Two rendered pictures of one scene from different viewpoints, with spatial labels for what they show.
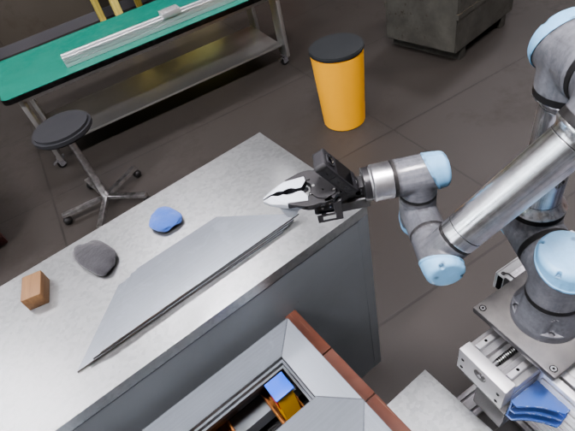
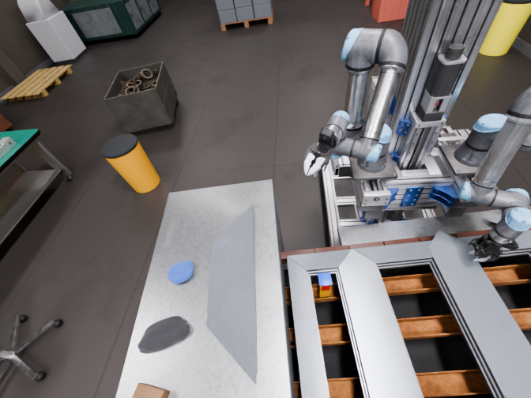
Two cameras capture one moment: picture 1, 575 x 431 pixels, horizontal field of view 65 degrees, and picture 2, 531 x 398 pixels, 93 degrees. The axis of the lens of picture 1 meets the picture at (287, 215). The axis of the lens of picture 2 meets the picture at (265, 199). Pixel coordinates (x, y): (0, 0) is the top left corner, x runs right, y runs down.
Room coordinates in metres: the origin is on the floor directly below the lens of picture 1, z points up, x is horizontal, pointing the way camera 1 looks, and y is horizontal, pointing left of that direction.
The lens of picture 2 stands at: (0.48, 0.61, 2.07)
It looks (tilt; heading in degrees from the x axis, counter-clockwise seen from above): 50 degrees down; 303
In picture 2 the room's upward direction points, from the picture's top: 13 degrees counter-clockwise
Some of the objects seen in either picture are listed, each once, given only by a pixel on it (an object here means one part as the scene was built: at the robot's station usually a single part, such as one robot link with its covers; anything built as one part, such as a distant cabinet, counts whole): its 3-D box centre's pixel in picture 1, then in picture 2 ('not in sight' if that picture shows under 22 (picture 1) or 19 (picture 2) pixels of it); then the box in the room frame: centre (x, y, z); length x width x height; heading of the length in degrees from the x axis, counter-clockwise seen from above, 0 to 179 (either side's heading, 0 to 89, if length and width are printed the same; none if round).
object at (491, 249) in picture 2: not in sight; (489, 244); (-0.04, -0.18, 1.01); 0.09 x 0.08 x 0.12; 26
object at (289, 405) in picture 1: (286, 402); (324, 287); (0.56, 0.14, 0.78); 0.05 x 0.05 x 0.19; 26
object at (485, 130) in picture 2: not in sight; (489, 130); (0.01, -0.69, 1.20); 0.13 x 0.12 x 0.14; 172
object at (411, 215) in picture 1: (419, 215); (339, 145); (0.62, -0.27, 1.33); 0.11 x 0.08 x 0.11; 174
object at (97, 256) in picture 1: (95, 256); (163, 332); (1.05, 0.63, 1.06); 0.20 x 0.10 x 0.03; 41
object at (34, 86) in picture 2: not in sight; (39, 83); (7.64, -2.37, 0.06); 1.39 x 0.96 x 0.13; 110
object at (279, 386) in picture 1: (279, 387); (325, 279); (0.56, 0.14, 0.88); 0.06 x 0.06 x 0.02; 26
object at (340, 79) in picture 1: (340, 85); (133, 165); (2.95, -0.63, 0.30); 0.39 x 0.38 x 0.61; 20
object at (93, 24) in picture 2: not in sight; (115, 13); (8.33, -5.72, 0.42); 2.13 x 1.95 x 0.84; 110
